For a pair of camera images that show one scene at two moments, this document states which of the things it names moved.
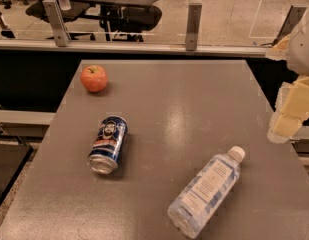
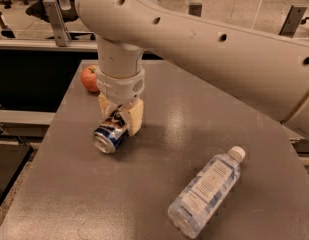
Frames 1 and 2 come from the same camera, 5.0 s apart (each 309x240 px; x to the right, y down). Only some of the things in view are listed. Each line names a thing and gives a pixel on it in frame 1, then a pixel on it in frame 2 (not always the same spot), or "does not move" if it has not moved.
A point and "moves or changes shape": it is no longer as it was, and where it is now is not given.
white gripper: x=302 y=52 -> x=120 y=88
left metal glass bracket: x=60 y=30 does not move
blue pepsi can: x=107 y=147 moves or changes shape
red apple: x=94 y=78 does not move
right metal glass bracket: x=292 y=19 does not move
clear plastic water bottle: x=195 y=205 does not move
